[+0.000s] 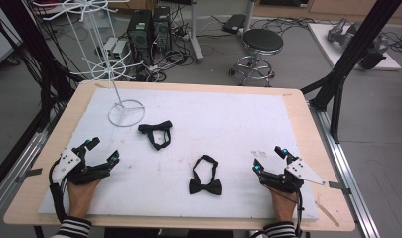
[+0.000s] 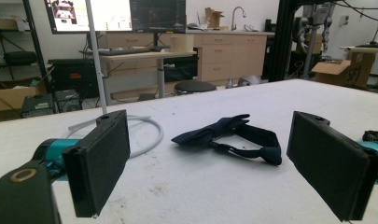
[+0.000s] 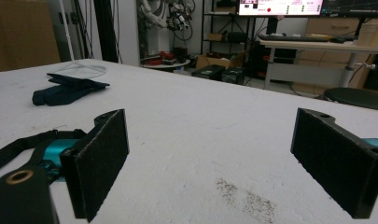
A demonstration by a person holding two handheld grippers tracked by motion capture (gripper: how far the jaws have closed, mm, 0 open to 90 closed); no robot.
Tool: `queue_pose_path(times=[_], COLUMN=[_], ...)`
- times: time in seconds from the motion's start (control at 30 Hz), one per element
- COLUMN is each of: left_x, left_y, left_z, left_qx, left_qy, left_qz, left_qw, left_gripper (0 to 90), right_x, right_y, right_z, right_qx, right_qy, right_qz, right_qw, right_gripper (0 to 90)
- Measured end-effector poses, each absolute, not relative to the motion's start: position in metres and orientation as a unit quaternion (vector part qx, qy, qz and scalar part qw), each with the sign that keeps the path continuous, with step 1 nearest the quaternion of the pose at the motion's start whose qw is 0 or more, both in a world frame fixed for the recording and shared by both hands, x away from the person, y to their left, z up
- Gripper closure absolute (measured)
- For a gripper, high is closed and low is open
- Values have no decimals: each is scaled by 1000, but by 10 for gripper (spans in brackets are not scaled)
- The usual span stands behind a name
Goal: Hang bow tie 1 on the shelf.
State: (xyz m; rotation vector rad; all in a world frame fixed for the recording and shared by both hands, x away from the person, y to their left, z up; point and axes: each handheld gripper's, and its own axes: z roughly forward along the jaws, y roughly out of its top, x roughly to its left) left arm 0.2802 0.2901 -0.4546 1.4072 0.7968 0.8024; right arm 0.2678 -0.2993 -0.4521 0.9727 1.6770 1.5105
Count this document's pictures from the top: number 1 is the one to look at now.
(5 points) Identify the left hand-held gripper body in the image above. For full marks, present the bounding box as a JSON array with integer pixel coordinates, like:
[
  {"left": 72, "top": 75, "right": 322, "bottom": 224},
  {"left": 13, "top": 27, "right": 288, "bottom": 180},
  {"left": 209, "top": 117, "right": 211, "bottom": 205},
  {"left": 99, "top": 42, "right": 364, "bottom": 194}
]
[{"left": 50, "top": 147, "right": 112, "bottom": 186}]

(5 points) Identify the white foam board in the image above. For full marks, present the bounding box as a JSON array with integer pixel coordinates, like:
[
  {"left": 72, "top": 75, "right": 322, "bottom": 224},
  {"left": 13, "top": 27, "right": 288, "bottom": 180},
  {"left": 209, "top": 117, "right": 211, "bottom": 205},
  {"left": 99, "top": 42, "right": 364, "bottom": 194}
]
[{"left": 38, "top": 87, "right": 321, "bottom": 222}]

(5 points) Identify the black bow tie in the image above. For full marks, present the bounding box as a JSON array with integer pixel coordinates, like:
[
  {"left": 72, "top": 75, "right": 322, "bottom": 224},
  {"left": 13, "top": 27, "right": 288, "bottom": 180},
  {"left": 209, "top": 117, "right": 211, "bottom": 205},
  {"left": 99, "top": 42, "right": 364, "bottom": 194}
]
[
  {"left": 188, "top": 154, "right": 223, "bottom": 196},
  {"left": 137, "top": 120, "right": 174, "bottom": 152}
]

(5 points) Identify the aluminium rail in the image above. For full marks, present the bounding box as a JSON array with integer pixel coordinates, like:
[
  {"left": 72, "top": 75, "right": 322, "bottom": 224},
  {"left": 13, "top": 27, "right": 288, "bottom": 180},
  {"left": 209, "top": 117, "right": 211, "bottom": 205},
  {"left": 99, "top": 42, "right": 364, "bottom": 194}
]
[
  {"left": 0, "top": 125, "right": 63, "bottom": 219},
  {"left": 309, "top": 102, "right": 381, "bottom": 238}
]

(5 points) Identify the thin wooden stick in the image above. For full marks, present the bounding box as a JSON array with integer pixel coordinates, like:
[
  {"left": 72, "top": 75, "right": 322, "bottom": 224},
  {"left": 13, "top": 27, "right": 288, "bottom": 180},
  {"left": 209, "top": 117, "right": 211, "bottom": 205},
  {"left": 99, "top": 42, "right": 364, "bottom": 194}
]
[{"left": 315, "top": 200, "right": 340, "bottom": 228}]

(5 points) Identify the light wooden table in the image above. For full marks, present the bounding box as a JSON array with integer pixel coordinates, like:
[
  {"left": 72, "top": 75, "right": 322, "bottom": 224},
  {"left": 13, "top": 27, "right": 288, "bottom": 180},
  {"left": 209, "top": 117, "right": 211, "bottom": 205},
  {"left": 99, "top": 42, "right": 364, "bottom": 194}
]
[{"left": 3, "top": 79, "right": 356, "bottom": 232}]

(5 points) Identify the wooden cabinet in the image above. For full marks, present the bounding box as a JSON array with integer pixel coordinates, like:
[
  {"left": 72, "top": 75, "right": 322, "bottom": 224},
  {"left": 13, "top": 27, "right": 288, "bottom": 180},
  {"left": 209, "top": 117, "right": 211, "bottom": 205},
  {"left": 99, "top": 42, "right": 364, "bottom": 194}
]
[{"left": 254, "top": 0, "right": 402, "bottom": 25}]

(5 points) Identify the black computer tower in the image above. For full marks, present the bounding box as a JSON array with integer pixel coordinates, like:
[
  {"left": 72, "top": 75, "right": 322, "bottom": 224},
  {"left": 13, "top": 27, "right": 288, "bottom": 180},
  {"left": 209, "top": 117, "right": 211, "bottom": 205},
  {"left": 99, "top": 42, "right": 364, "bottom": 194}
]
[
  {"left": 152, "top": 5, "right": 173, "bottom": 54},
  {"left": 126, "top": 9, "right": 154, "bottom": 65}
]

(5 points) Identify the white wire display rack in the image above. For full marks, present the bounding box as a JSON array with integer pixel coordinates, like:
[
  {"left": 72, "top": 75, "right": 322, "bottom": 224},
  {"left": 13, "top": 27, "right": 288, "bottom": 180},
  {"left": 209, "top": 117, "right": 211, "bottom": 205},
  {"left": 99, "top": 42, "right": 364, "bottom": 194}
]
[{"left": 32, "top": 0, "right": 147, "bottom": 128}]

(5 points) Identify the grey desk leg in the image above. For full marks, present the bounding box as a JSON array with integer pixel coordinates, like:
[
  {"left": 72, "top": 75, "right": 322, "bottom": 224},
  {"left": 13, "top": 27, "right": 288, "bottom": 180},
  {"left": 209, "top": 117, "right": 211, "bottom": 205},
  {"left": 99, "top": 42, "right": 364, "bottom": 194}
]
[
  {"left": 243, "top": 0, "right": 256, "bottom": 33},
  {"left": 188, "top": 0, "right": 204, "bottom": 63}
]

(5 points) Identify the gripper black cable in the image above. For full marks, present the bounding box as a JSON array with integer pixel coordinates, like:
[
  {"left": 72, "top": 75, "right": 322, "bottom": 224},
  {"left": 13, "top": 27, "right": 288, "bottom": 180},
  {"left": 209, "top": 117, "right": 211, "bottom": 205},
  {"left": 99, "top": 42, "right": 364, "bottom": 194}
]
[
  {"left": 48, "top": 158, "right": 68, "bottom": 223},
  {"left": 296, "top": 189, "right": 305, "bottom": 237}
]

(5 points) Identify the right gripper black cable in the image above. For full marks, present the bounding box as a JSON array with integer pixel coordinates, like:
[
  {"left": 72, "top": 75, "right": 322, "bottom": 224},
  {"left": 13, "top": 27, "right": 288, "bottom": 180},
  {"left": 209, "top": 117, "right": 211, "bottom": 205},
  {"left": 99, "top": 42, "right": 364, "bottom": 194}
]
[{"left": 296, "top": 189, "right": 305, "bottom": 237}]

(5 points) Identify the white floor platform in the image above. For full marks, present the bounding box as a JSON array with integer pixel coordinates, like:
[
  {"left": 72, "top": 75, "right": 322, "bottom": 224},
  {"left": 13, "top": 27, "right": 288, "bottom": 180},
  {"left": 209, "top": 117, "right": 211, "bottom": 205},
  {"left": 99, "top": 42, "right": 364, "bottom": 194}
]
[{"left": 307, "top": 22, "right": 402, "bottom": 72}]

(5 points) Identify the black metal frame strut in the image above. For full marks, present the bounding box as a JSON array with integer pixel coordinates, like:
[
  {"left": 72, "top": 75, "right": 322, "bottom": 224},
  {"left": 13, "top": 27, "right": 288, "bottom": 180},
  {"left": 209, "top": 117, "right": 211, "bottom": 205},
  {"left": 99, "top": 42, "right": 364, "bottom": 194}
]
[{"left": 300, "top": 0, "right": 402, "bottom": 144}]

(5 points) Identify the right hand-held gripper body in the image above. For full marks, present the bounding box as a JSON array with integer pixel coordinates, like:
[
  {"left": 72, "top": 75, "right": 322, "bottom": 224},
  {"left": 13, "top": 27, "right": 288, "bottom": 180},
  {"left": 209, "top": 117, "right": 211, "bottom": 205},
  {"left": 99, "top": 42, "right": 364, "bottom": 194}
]
[{"left": 258, "top": 158, "right": 326, "bottom": 194}]

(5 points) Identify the person's left hand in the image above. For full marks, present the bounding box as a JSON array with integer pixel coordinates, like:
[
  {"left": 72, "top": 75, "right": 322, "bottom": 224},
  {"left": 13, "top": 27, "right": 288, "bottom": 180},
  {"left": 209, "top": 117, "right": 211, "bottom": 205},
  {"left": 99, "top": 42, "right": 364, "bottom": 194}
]
[{"left": 67, "top": 178, "right": 102, "bottom": 221}]

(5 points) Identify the black frame with cables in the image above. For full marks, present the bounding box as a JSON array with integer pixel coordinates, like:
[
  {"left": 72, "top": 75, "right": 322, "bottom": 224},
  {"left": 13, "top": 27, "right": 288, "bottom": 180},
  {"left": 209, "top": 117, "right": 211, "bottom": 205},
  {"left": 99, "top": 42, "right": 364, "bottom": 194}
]
[{"left": 0, "top": 0, "right": 83, "bottom": 196}]

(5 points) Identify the grey robot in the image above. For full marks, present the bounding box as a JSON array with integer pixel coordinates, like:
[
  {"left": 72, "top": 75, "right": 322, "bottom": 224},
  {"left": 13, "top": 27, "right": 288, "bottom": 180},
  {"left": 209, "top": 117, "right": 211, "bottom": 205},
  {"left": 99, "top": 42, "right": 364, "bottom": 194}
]
[{"left": 327, "top": 18, "right": 391, "bottom": 70}]

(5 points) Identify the black round stool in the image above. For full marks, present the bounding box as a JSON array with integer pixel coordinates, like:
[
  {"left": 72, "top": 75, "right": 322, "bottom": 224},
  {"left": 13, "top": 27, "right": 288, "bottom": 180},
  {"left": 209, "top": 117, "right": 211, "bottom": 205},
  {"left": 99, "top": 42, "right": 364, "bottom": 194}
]
[{"left": 229, "top": 28, "right": 285, "bottom": 87}]

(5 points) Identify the flat black box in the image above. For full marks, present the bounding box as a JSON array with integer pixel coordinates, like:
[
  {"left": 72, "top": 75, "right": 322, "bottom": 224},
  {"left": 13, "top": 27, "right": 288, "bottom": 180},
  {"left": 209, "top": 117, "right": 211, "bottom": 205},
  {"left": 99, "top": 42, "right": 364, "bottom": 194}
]
[{"left": 221, "top": 13, "right": 246, "bottom": 35}]

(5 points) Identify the person's right hand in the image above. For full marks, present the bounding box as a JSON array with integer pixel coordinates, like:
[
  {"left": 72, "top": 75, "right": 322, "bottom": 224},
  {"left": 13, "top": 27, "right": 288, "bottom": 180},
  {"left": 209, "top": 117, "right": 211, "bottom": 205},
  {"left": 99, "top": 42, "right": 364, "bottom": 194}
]
[{"left": 269, "top": 186, "right": 299, "bottom": 223}]

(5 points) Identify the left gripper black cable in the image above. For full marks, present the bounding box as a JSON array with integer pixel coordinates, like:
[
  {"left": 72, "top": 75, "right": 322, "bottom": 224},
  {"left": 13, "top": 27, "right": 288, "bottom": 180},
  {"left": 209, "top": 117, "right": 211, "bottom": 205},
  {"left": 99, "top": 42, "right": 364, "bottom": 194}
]
[{"left": 48, "top": 158, "right": 68, "bottom": 223}]

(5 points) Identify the tangle of floor cables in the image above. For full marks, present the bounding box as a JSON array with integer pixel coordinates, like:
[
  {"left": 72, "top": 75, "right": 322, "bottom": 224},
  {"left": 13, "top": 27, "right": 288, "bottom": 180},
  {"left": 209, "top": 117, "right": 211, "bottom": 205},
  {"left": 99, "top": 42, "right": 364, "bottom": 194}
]
[
  {"left": 251, "top": 15, "right": 326, "bottom": 38},
  {"left": 135, "top": 6, "right": 194, "bottom": 83}
]

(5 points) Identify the small white box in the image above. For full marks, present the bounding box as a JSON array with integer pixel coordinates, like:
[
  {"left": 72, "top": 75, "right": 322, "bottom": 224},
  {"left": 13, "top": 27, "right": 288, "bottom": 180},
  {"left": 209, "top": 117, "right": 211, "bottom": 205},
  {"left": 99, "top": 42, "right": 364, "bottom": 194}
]
[
  {"left": 112, "top": 39, "right": 129, "bottom": 60},
  {"left": 103, "top": 37, "right": 118, "bottom": 59}
]

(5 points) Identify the grey metal bracket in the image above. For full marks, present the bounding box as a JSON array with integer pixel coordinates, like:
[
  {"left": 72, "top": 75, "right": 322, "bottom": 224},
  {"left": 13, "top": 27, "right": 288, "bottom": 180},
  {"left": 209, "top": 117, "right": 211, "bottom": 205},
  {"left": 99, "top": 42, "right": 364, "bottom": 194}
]
[
  {"left": 16, "top": 168, "right": 44, "bottom": 182},
  {"left": 328, "top": 180, "right": 352, "bottom": 196}
]

